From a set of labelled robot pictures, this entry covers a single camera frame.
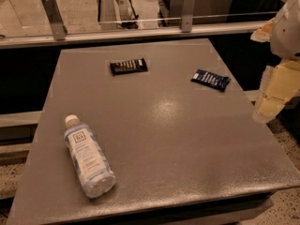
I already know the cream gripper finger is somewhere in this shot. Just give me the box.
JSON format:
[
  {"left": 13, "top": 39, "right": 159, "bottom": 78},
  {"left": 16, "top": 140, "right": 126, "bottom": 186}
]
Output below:
[
  {"left": 250, "top": 19, "right": 274, "bottom": 43},
  {"left": 252, "top": 60, "right": 300, "bottom": 123}
]

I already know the blue rxbar blueberry wrapper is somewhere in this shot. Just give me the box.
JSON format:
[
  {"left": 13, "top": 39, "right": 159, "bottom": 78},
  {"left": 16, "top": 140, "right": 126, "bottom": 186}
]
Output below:
[{"left": 191, "top": 69, "right": 231, "bottom": 92}]

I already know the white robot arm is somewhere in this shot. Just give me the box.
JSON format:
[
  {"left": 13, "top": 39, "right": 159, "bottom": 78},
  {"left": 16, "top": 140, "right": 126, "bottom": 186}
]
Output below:
[{"left": 250, "top": 0, "right": 300, "bottom": 123}]

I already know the black rxbar chocolate wrapper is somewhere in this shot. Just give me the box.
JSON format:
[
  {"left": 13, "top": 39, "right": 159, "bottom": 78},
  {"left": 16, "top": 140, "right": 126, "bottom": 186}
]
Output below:
[{"left": 110, "top": 58, "right": 148, "bottom": 75}]

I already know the blue plastic water bottle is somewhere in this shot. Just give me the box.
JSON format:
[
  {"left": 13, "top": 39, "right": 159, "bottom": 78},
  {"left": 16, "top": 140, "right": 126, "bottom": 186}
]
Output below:
[{"left": 64, "top": 114, "right": 116, "bottom": 199}]

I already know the right metal rail bracket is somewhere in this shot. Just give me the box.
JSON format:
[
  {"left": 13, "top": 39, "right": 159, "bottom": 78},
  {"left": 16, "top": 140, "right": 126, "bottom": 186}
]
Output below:
[{"left": 181, "top": 0, "right": 196, "bottom": 33}]

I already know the metal rail bracket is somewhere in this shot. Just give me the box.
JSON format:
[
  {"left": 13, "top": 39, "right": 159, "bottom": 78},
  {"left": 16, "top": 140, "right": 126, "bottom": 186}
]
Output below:
[
  {"left": 181, "top": 0, "right": 196, "bottom": 33},
  {"left": 41, "top": 0, "right": 68, "bottom": 40}
]

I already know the horizontal metal rail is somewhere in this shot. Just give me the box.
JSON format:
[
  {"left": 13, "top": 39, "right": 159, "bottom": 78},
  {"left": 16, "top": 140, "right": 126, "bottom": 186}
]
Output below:
[{"left": 0, "top": 21, "right": 265, "bottom": 49}]

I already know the left metal rail bracket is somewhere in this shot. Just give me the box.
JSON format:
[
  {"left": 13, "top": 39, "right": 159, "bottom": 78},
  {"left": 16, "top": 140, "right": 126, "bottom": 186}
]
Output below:
[{"left": 41, "top": 0, "right": 68, "bottom": 40}]

